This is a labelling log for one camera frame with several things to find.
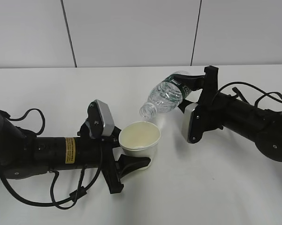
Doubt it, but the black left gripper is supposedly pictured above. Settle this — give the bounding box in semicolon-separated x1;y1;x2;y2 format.
77;123;151;194

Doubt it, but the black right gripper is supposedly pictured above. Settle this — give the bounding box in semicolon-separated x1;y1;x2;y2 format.
170;66;223;131

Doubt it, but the clear green-labelled water bottle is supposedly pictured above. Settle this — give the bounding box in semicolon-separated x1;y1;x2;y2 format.
139;71;191;120

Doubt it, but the white paper cup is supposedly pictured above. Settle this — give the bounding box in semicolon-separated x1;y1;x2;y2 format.
119;121;161;161

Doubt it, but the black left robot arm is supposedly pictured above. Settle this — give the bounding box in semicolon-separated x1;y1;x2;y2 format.
0;108;151;194

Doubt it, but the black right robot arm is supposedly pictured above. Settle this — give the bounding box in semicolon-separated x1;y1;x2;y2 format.
173;66;282;162

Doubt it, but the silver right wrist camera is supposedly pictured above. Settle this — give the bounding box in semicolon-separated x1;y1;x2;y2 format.
182;103;210;144

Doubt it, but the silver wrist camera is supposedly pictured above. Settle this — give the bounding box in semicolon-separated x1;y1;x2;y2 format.
85;99;114;139
182;103;210;144

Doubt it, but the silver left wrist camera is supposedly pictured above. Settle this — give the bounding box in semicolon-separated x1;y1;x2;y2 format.
85;99;114;139

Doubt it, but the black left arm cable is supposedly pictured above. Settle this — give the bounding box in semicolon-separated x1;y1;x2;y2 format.
0;108;104;210

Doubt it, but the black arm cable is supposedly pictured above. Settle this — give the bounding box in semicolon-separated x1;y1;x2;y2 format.
217;81;282;108
0;108;104;210

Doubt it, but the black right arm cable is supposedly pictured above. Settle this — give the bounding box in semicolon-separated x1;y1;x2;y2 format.
217;81;282;108

